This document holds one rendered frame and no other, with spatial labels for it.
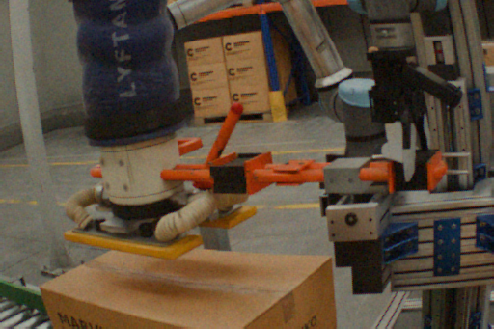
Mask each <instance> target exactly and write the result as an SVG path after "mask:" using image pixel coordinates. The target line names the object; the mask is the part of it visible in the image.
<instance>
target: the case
mask: <svg viewBox="0 0 494 329"><path fill-rule="evenodd" d="M39 289H40V291H41V295H42V299H43V302H44V305H45V307H46V309H47V310H48V314H49V317H50V320H51V322H52V324H53V327H54V329H337V325H338V323H337V319H336V317H337V313H336V309H337V307H336V302H335V300H336V296H335V285H334V274H333V262H332V257H331V256H323V257H322V256H309V255H306V256H296V255H283V254H282V255H269V254H256V253H242V252H229V251H215V250H203V249H199V248H195V249H193V250H191V251H190V252H188V253H186V254H183V255H181V256H180V257H179V258H177V259H174V260H164V259H160V258H155V257H146V256H142V255H137V254H128V253H127V252H120V251H114V250H111V251H110V252H108V253H107V252H106V253H105V254H103V255H101V256H99V257H98V258H95V259H93V260H90V261H89V262H86V263H84V264H82V265H81V266H78V267H76V268H73V270H71V271H69V272H66V274H63V275H62V276H61V275H60V276H59V277H57V278H55V279H53V280H50V281H49V282H47V283H44V284H43V285H41V286H39Z"/></svg>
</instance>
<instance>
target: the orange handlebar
mask: <svg viewBox="0 0 494 329"><path fill-rule="evenodd" d="M202 146H203V144H202V140H201V139H200V138H185V139H178V149H179V155H184V154H186V153H189V152H191V151H194V150H197V149H199V148H201V147H202ZM314 162H315V161H314V160H291V161H289V162H286V163H285V164H266V165H265V168H264V169H256V170H254V171H253V174H252V179H253V181H254V182H278V183H276V184H275V186H300V185H301V184H303V183H305V182H324V176H323V172H322V168H324V167H325V166H327V165H329V164H330V163H314ZM387 163H388V162H371V163H370V166H369V168H362V169H361V170H360V173H359V176H358V178H359V179H360V181H378V180H389V179H388V170H387ZM203 166H204V164H177V165H176V167H175V168H186V169H187V168H203ZM446 173H447V164H446V163H445V161H439V164H438V165H436V166H435V167H434V171H433V174H434V178H440V177H442V176H443V175H444V174H446ZM90 174H91V176H92V177H93V178H103V177H102V172H101V167H100V164H98V165H96V166H94V167H92V169H91V171H90ZM160 177H161V179H162V180H192V181H202V182H210V177H209V171H208V170H163V171H162V172H161V174H160Z"/></svg>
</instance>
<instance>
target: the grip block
mask: <svg viewBox="0 0 494 329"><path fill-rule="evenodd" d="M266 164H273V163H272V156H271V151H263V152H239V153H238V158H237V152H235V151H232V152H230V153H228V155H225V156H223V157H221V158H218V159H216V160H213V161H210V162H208V163H207V166H208V171H209V177H210V182H211V184H212V190H213V194H246V193H247V190H248V195H253V194H255V193H256V192H258V191H261V190H262V189H264V188H266V187H267V186H269V185H271V184H273V183H275V182H254V181H253V179H252V174H253V171H254V170H256V169H264V168H265V165H266ZM246 188H247V189H246Z"/></svg>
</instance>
